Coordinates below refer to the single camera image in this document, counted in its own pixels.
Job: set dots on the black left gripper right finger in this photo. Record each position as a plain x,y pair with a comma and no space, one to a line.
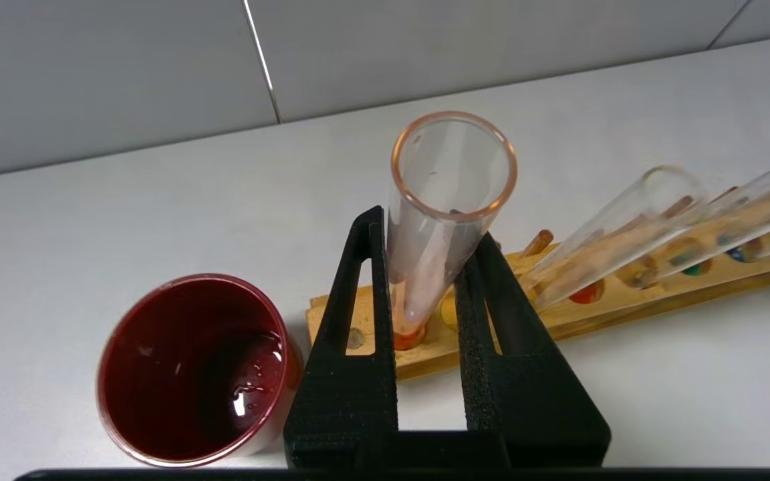
532,407

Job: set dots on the test tube with orange-red pigment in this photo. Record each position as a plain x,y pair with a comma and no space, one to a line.
425,254

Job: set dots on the dark red cup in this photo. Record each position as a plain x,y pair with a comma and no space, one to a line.
184,374

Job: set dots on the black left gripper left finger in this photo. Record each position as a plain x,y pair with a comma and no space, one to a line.
341,401

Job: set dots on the test tube with red pigment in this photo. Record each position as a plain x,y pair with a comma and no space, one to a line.
759,194

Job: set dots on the test tube with yellow pigment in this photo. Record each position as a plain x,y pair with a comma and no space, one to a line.
612,234

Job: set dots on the wooden test tube rack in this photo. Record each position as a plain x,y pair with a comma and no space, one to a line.
619,304

